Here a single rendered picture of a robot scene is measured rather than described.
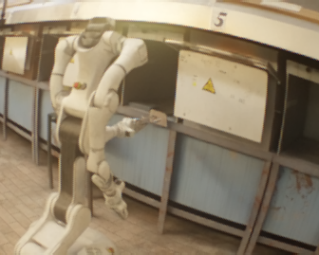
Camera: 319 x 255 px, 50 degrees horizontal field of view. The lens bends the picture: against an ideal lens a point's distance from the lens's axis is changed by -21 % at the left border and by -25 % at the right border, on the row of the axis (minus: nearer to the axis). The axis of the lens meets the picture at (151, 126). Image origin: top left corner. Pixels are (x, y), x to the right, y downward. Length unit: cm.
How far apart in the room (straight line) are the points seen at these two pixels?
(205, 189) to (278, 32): 130
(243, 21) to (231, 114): 60
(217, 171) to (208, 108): 45
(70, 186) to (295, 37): 136
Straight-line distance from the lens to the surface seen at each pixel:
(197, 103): 239
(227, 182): 260
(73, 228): 199
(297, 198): 239
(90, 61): 192
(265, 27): 194
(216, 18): 208
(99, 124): 169
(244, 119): 224
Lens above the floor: 155
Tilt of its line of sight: 16 degrees down
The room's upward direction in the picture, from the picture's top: 5 degrees clockwise
